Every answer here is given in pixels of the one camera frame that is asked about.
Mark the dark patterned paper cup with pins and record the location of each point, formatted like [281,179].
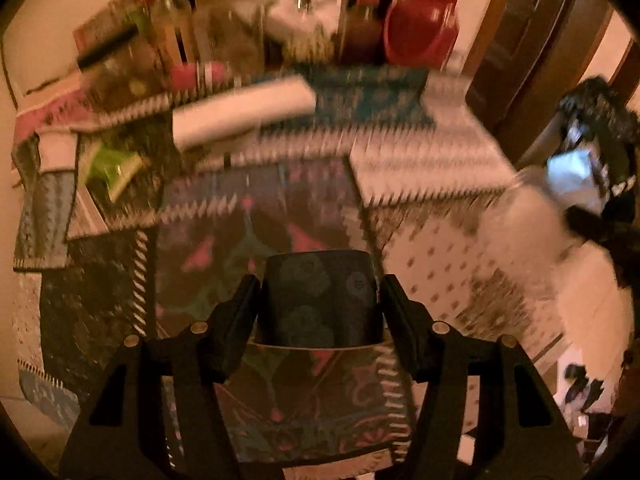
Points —
[320,300]

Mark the white paper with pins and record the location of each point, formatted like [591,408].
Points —
[240,110]

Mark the white plastic bag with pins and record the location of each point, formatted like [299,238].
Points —
[575,177]

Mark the clear glass bottle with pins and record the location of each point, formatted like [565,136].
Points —
[172,15]

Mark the brown bottle red cap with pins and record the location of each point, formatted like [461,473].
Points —
[362,20]

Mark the dark clothing pile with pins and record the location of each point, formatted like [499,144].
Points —
[605,125]

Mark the patchwork tablecloth table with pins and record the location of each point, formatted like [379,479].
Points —
[280,200]

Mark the red thermos jug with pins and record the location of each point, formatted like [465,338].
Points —
[422,20]

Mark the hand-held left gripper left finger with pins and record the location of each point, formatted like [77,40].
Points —
[235,327]

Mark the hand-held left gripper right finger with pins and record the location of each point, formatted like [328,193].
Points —
[406,327]

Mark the green snack packet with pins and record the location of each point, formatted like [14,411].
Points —
[112,170]

